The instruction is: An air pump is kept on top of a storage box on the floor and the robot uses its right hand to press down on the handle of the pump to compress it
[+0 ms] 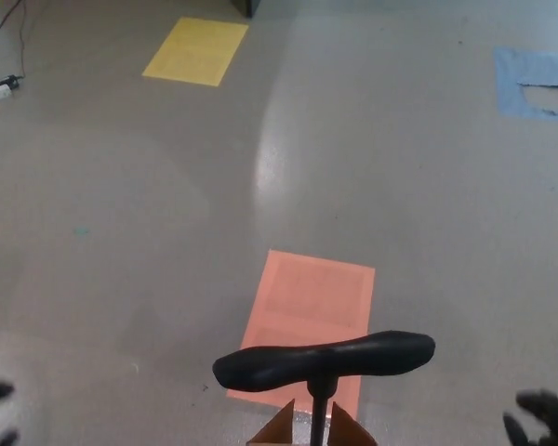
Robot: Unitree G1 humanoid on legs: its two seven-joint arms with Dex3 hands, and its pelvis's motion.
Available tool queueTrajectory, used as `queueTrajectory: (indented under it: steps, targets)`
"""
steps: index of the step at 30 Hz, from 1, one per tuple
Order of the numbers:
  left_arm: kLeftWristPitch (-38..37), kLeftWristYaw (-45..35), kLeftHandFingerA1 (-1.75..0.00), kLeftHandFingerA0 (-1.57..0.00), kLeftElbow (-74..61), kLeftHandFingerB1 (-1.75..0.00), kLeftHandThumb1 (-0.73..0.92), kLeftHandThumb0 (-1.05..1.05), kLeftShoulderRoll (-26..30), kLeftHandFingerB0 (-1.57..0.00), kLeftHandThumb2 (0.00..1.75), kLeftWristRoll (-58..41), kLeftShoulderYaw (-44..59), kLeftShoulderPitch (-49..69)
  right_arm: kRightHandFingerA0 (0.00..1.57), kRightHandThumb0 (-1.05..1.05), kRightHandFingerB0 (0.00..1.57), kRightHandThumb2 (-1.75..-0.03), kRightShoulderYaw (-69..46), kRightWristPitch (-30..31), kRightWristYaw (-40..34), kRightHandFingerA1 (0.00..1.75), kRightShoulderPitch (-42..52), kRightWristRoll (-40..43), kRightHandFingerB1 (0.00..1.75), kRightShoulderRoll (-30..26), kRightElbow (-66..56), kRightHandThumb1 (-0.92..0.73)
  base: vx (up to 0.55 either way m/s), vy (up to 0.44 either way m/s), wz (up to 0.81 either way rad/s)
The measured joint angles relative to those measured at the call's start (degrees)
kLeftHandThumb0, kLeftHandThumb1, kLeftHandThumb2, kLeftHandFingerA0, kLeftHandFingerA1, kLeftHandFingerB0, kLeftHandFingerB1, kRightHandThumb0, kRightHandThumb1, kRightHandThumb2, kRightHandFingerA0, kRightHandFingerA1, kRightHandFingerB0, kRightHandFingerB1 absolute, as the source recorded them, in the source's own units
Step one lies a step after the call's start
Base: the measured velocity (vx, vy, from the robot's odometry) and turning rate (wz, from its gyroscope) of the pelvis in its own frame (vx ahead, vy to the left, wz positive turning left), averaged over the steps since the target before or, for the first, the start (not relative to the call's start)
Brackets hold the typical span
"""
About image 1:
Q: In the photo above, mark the brown cardboard box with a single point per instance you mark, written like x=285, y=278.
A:
x=349, y=429

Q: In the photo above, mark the orange paper sheet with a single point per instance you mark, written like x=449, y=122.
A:
x=311, y=297

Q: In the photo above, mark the dark cabinet corner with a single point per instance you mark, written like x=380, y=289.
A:
x=246, y=5

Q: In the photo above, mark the yellow paper sheet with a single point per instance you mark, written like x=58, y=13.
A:
x=195, y=51

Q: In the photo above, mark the torn blue paper sheet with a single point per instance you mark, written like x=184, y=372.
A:
x=509, y=83

